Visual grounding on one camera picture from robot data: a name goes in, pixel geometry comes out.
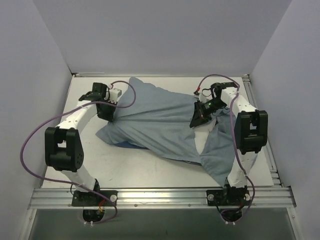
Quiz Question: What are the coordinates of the white pillow yellow trim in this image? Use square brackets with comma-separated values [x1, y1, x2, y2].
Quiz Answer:
[193, 119, 218, 155]

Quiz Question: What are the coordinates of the grey-blue pillowcase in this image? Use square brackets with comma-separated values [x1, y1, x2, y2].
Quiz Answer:
[96, 77, 235, 186]

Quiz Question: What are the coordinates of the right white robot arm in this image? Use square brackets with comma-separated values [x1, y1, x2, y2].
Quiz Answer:
[189, 80, 268, 205]

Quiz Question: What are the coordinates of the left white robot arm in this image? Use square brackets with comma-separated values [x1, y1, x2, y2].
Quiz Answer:
[44, 82, 122, 206]

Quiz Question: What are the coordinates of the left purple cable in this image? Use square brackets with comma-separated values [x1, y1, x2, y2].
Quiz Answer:
[19, 80, 138, 223]

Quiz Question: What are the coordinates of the purple cable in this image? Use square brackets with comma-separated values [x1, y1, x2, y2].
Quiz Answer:
[19, 80, 138, 223]
[194, 73, 256, 222]

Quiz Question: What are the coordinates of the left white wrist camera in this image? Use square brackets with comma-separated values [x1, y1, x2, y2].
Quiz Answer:
[105, 88, 122, 105]

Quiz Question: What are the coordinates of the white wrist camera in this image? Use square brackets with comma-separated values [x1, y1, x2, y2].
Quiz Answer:
[105, 88, 122, 105]
[193, 86, 202, 98]

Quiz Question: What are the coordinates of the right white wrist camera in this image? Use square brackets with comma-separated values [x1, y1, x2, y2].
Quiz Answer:
[193, 86, 202, 98]

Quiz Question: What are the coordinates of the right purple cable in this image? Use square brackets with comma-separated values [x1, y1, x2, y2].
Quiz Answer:
[194, 73, 256, 222]

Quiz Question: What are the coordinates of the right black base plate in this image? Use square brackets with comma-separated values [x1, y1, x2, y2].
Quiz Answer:
[206, 187, 251, 207]

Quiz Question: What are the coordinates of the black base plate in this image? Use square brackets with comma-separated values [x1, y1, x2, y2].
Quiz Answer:
[206, 187, 251, 207]
[71, 190, 118, 207]

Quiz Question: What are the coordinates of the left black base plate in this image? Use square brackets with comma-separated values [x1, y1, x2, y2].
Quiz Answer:
[71, 190, 118, 207]

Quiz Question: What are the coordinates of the aluminium right side rail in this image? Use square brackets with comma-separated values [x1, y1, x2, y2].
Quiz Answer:
[242, 74, 291, 189]

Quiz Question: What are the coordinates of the aluminium rail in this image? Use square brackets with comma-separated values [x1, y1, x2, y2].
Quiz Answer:
[28, 187, 296, 210]
[242, 74, 291, 189]

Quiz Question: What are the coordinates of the aluminium front rail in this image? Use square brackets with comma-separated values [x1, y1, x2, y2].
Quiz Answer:
[28, 187, 296, 210]

